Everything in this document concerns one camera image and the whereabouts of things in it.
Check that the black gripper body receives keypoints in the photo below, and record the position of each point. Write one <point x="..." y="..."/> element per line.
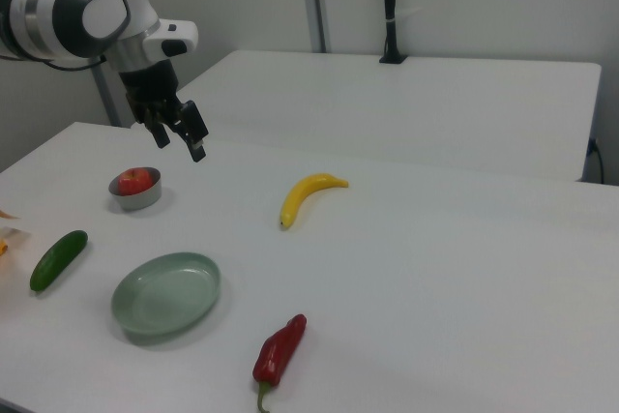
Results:
<point x="150" y="89"/>

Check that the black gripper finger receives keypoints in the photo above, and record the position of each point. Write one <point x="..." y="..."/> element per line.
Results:
<point x="159" y="135"/>
<point x="193" y="127"/>

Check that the red apple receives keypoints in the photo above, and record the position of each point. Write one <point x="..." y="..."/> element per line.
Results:
<point x="134" y="183"/>

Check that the grey bowl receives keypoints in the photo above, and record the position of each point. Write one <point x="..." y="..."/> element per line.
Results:
<point x="140" y="202"/>

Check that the yellow banana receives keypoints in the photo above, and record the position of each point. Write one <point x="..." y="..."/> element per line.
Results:
<point x="302" y="193"/>

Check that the pale green plate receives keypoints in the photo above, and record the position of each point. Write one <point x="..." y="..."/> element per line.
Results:
<point x="164" y="294"/>

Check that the green cucumber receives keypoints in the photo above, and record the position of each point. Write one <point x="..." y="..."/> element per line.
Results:
<point x="55" y="260"/>

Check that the orange plush toy with tag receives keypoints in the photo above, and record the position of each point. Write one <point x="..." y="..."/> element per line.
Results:
<point x="3" y="246"/>

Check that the red chili pepper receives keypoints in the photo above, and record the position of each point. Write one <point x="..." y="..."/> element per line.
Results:
<point x="278" y="352"/>

